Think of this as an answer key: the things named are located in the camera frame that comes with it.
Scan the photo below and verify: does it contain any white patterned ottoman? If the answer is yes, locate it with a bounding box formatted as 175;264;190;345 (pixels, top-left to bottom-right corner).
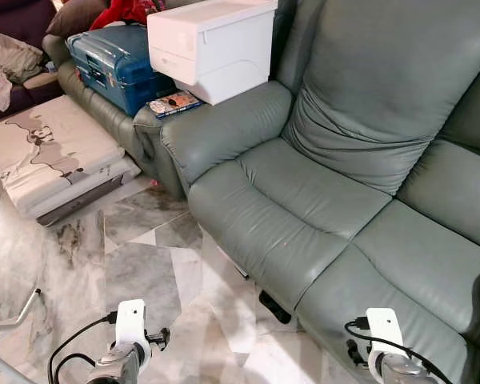
0;94;142;226

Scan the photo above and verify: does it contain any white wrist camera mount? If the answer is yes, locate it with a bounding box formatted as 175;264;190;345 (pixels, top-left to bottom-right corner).
112;299;151;369
365;308;407;377

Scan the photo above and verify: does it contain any colourful printed book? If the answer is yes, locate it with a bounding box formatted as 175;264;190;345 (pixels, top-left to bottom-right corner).
147;90;204;119

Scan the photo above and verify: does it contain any blue hard suitcase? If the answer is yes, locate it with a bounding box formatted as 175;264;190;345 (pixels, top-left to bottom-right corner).
66;24;177;117

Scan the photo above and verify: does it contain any red cloth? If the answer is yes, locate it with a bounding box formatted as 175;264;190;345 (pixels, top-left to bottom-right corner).
90;0;165;30

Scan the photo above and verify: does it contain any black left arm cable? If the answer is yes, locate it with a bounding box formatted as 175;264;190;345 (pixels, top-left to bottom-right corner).
48;314;117;384

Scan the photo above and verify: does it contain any beige crumpled cloth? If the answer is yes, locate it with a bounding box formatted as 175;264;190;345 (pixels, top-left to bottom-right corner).
0;28;45;85

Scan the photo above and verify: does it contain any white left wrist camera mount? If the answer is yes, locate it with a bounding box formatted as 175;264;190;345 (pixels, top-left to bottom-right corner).
112;299;151;369

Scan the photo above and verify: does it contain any brown cushion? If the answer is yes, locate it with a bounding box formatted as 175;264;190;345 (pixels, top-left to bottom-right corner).
46;0;109;38

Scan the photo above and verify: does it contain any dark purple sofa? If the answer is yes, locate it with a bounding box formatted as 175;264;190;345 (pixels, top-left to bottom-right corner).
0;0;65;125

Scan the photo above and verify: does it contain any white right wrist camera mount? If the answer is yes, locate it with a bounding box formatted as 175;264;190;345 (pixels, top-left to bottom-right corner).
365;308;407;377

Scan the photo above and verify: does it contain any grey-green leather sofa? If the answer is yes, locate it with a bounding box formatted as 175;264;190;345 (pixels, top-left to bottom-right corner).
44;0;480;384

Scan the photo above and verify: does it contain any black sofa foot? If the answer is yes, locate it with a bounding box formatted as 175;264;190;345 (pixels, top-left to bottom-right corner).
258;290;292;325

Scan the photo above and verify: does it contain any metal furniture leg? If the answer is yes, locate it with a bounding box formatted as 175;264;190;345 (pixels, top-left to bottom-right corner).
0;288;42;330

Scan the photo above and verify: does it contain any white plastic drawer box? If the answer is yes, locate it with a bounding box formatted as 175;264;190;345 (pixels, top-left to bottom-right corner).
146;0;278;106

